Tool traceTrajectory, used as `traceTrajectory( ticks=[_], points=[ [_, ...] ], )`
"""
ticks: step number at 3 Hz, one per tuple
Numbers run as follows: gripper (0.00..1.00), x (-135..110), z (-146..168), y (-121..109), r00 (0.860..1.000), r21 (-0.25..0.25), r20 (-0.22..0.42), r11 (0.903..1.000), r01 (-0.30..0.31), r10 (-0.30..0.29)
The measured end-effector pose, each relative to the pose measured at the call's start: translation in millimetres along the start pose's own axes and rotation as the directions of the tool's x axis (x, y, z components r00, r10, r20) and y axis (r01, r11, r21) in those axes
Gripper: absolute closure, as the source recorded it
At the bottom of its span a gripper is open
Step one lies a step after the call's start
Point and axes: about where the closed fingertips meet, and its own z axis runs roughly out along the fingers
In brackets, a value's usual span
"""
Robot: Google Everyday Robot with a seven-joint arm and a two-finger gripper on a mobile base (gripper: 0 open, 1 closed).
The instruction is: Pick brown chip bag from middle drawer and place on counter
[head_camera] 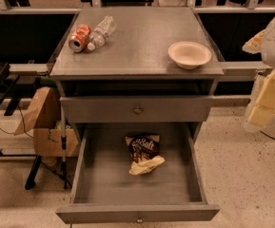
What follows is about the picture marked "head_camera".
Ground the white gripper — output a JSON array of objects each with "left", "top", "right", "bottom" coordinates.
[{"left": 243, "top": 17, "right": 275, "bottom": 132}]

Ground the brown chip bag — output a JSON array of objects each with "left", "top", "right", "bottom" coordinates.
[{"left": 125, "top": 134, "right": 165, "bottom": 176}]

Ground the grey wooden drawer cabinet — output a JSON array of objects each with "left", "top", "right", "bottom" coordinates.
[{"left": 51, "top": 7, "right": 224, "bottom": 136}]

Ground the brass middle drawer knob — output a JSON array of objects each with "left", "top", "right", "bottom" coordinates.
[{"left": 136, "top": 216, "right": 143, "bottom": 223}]

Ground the closed grey top drawer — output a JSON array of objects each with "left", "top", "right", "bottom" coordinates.
[{"left": 60, "top": 96, "right": 214, "bottom": 124}]

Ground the open grey middle drawer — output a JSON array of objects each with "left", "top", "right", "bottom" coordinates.
[{"left": 56, "top": 123, "right": 220, "bottom": 224}]

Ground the white paper bowl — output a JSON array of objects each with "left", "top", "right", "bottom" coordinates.
[{"left": 168, "top": 41, "right": 212, "bottom": 69}]

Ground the round brass top knob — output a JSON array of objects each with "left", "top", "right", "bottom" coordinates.
[{"left": 133, "top": 106, "right": 144, "bottom": 115}]

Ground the clear plastic water bottle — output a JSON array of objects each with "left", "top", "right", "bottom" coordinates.
[{"left": 87, "top": 16, "right": 117, "bottom": 51}]

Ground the orange soda can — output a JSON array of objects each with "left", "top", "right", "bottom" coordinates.
[{"left": 69, "top": 24, "right": 91, "bottom": 52}]

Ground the brown cardboard box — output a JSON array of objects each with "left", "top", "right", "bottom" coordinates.
[{"left": 13, "top": 85, "right": 80, "bottom": 158}]

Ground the black tripod stand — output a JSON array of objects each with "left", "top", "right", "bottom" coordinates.
[{"left": 25, "top": 110, "right": 71, "bottom": 190}]

